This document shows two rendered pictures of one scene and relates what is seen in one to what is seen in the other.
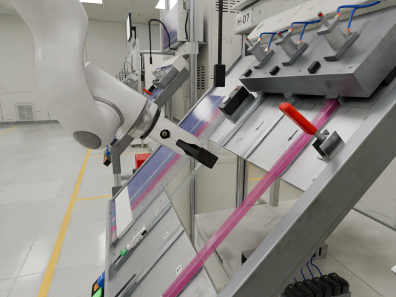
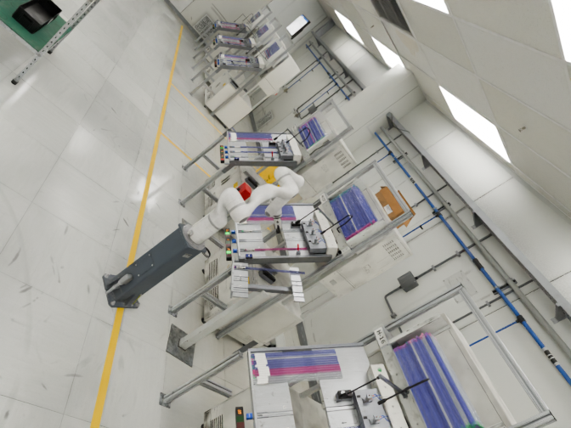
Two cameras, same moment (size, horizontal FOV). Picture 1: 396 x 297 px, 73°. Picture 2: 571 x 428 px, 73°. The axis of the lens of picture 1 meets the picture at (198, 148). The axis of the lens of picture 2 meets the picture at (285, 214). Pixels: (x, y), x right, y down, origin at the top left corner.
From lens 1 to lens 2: 2.55 m
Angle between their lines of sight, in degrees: 18
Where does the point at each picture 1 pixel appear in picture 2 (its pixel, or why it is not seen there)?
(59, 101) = (272, 209)
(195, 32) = (316, 155)
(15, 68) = not seen: outside the picture
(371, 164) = (299, 260)
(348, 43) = (316, 244)
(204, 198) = not seen: hidden behind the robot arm
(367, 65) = (313, 249)
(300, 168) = (291, 252)
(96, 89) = not seen: hidden behind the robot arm
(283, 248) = (279, 258)
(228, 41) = (325, 170)
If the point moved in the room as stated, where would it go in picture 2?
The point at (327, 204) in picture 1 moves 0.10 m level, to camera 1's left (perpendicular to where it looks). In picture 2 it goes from (290, 259) to (281, 250)
